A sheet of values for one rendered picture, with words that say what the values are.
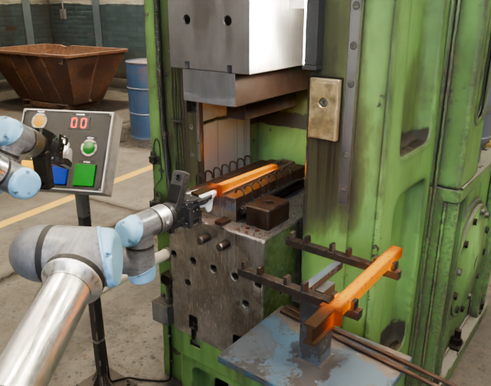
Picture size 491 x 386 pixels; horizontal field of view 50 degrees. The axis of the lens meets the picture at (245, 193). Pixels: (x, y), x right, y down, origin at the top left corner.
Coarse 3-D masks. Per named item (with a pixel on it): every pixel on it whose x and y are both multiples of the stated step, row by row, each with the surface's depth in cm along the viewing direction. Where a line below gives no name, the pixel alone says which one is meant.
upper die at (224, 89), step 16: (192, 80) 157; (208, 80) 153; (224, 80) 150; (240, 80) 150; (256, 80) 156; (272, 80) 163; (288, 80) 170; (304, 80) 178; (192, 96) 159; (208, 96) 155; (224, 96) 152; (240, 96) 151; (256, 96) 158; (272, 96) 164
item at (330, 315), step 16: (384, 256) 127; (400, 256) 131; (368, 272) 120; (384, 272) 123; (352, 288) 113; (368, 288) 117; (320, 304) 106; (336, 304) 107; (320, 320) 100; (336, 320) 104; (320, 336) 101
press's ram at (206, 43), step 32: (192, 0) 149; (224, 0) 142; (256, 0) 140; (288, 0) 152; (192, 32) 152; (224, 32) 145; (256, 32) 143; (288, 32) 155; (192, 64) 155; (224, 64) 148; (256, 64) 146; (288, 64) 159
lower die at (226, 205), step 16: (272, 160) 199; (288, 160) 195; (224, 176) 184; (272, 176) 180; (288, 176) 183; (304, 176) 192; (224, 192) 163; (240, 192) 165; (256, 192) 168; (288, 192) 185; (224, 208) 164
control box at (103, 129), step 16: (32, 112) 184; (48, 112) 183; (64, 112) 182; (80, 112) 181; (96, 112) 180; (112, 112) 179; (48, 128) 182; (64, 128) 181; (80, 128) 180; (96, 128) 179; (112, 128) 178; (80, 144) 179; (96, 144) 178; (112, 144) 179; (80, 160) 178; (96, 160) 177; (112, 160) 180; (96, 176) 176; (112, 176) 181; (64, 192) 183; (80, 192) 179; (96, 192) 175; (112, 192) 182
